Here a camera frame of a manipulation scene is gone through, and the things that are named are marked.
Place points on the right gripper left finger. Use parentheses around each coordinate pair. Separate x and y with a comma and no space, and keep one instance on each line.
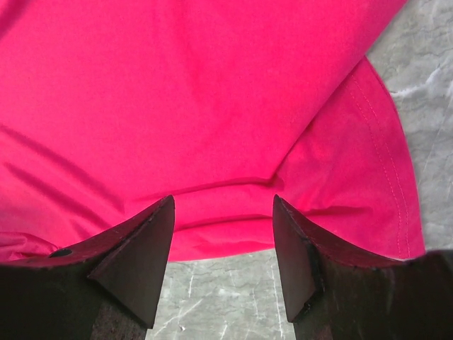
(106,287)

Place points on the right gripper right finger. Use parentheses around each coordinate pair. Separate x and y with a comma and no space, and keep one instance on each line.
(333,289)

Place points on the magenta t shirt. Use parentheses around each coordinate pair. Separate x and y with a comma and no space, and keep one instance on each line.
(108,106)

